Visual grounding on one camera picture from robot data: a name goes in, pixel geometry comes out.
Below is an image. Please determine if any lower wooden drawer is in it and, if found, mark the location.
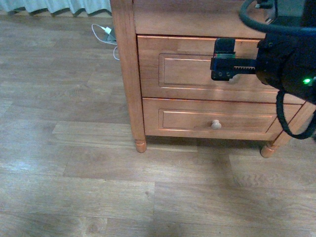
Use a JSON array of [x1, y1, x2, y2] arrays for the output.
[[142, 97, 303, 141]]

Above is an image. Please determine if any white floor charger plug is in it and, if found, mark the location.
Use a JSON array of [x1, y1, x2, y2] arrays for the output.
[[102, 27, 112, 35]]

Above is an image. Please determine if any upper wooden drawer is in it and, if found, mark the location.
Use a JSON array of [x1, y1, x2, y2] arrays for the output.
[[137, 34, 312, 104]]

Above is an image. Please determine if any lower round drawer knob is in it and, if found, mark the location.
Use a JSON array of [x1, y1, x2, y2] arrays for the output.
[[211, 120, 222, 130]]

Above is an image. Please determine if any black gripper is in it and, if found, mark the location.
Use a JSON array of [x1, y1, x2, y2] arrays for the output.
[[210, 0, 316, 104]]

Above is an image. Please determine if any wooden drawer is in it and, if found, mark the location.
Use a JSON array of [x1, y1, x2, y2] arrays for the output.
[[142, 97, 303, 141], [137, 34, 312, 104]]

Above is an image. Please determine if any open metal floor socket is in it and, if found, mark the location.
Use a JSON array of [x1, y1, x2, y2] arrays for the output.
[[104, 34, 117, 44]]

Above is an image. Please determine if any white floor cable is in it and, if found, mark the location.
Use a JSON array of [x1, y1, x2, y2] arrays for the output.
[[91, 23, 120, 61]]

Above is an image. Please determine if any light teal curtain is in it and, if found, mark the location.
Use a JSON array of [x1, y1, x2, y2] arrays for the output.
[[0, 0, 112, 14]]

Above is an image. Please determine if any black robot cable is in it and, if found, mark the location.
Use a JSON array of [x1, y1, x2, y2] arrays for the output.
[[238, 0, 316, 140]]

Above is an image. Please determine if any light wooden nightstand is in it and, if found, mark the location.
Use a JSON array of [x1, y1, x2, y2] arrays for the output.
[[111, 0, 290, 158]]

